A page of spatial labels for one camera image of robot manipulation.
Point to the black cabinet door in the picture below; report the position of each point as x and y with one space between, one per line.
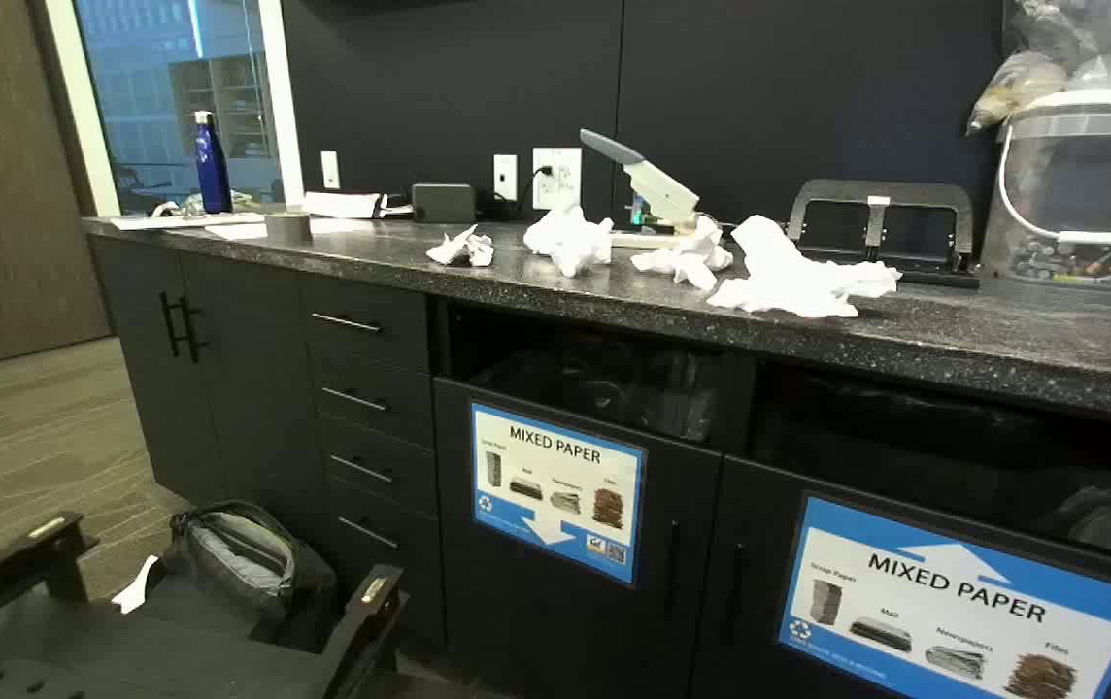
142 390
250 401

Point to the crumpled clear plastic wrap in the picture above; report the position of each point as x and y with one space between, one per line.
168 207

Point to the white framed window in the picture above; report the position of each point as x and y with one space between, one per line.
281 102

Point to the clear plastic container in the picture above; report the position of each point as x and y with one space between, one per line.
1084 180

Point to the black drawer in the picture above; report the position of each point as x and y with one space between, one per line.
368 341
383 568
376 418
376 491

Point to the white teal stapler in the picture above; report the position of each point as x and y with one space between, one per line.
654 189

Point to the white outlet wall plate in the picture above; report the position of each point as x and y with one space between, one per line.
556 176

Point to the white paper on floor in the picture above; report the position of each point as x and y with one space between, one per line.
133 587

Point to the white flat box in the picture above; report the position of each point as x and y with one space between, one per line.
348 203

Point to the white paper towel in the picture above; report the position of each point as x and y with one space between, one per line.
685 252

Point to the flat white paper sheet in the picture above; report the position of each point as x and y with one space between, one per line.
159 222
240 231

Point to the black trash bag liner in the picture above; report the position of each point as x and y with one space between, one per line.
967 467
606 381

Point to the mixed paper sign up arrow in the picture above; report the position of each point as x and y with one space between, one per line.
956 605

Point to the small white paper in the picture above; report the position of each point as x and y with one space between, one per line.
464 244

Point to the white light switch plate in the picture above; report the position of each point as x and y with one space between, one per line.
328 169

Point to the mixed paper sign down arrow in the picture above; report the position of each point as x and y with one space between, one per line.
556 491

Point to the large crumpled white paper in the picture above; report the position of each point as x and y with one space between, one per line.
795 274

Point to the black bin door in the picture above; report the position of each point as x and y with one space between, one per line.
752 585

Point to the black metal cart frame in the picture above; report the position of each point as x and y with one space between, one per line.
192 662

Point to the black grey backpack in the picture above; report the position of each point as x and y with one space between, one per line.
240 568

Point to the black recycling bin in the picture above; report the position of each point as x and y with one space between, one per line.
556 621

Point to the small white wall plate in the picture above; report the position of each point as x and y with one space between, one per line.
505 176

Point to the blue water bottle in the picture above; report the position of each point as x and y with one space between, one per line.
212 160

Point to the clear plastic bag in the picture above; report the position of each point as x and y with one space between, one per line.
1073 45

